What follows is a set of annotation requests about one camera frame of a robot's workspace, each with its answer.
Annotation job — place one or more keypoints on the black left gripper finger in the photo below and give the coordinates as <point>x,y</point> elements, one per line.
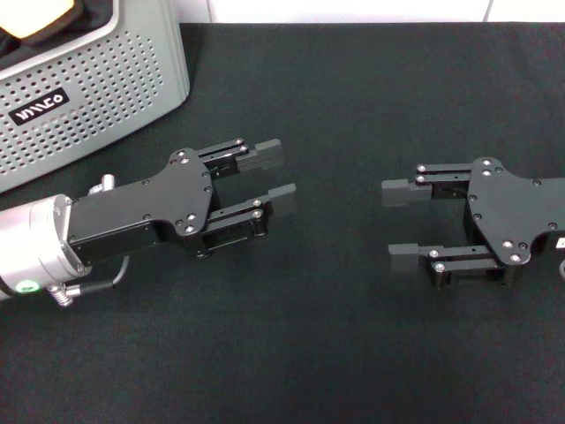
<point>282,201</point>

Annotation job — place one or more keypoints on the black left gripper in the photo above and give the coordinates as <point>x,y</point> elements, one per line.
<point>132,207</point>

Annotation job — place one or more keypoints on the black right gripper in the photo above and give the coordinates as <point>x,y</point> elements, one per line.
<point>512,207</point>

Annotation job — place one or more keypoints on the towel with black edging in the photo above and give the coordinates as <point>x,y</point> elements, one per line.
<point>39,17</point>

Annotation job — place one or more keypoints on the black tablecloth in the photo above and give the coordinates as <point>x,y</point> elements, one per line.
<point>309,331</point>

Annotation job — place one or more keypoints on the grey perforated storage box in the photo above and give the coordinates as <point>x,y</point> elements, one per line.
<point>110,66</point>

